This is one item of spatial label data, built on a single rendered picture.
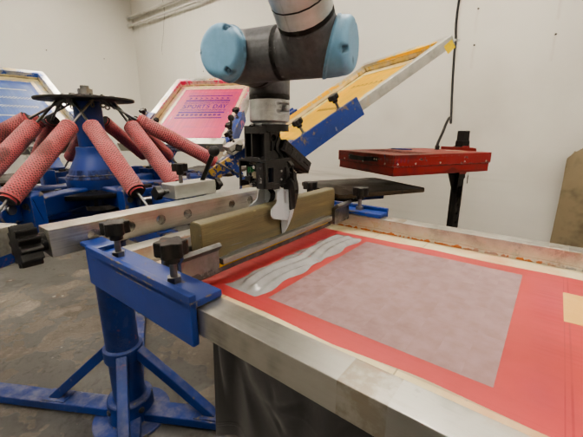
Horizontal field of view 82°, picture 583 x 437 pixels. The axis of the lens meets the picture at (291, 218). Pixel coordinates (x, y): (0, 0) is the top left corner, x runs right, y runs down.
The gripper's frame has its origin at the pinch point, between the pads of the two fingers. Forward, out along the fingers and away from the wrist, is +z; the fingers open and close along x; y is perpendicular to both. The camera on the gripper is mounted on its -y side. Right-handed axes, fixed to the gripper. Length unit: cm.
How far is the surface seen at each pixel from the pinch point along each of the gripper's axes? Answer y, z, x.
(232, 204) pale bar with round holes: -8.2, 0.1, -23.0
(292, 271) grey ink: 7.6, 5.4, 9.8
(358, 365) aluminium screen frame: 26.1, 2.6, 31.9
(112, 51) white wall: -169, -117, -412
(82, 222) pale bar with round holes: 28.2, -2.5, -22.7
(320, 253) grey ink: -3.4, 5.5, 8.5
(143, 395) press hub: -4, 90, -79
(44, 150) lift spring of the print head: 20, -14, -64
